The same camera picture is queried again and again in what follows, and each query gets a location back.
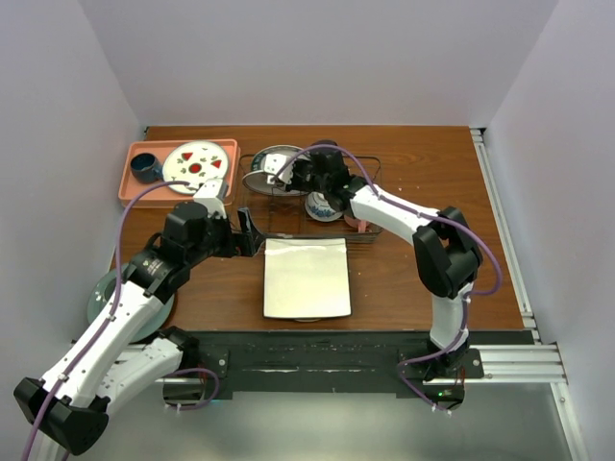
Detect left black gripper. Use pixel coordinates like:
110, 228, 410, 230
186, 206, 264, 266

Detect blue floral small bowl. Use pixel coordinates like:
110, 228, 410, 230
305, 192, 343, 223

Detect white plate red characters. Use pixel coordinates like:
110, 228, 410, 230
241, 170, 306, 197

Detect pink mug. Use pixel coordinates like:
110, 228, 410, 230
344, 215, 380, 233

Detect green rim white plate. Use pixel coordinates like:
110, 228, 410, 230
250, 144, 301, 172

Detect white square plate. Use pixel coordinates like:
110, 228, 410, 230
263, 238, 352, 320

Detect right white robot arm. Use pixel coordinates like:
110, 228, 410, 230
277, 143, 482, 377

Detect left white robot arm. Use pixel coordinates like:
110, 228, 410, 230
13, 202, 264, 459

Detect white watermelon pattern plate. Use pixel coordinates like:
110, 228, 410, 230
161, 140, 230, 195

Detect pink plastic tray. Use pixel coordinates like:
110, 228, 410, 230
118, 139, 240, 206

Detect dark blue mug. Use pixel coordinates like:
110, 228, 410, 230
130, 153, 162, 184

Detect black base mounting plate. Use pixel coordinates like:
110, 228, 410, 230
143, 328, 481, 402

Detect grey green plate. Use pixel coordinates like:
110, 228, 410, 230
86, 270, 176, 344

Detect black wire dish rack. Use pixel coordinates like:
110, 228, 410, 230
238, 156, 385, 244

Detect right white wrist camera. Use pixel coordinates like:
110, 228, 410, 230
262, 154, 293, 185

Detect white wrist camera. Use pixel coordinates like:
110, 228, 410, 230
262, 154, 293, 185
193, 178, 229, 209

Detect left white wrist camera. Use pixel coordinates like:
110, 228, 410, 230
193, 178, 229, 209

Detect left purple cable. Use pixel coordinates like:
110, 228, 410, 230
21, 181, 208, 461

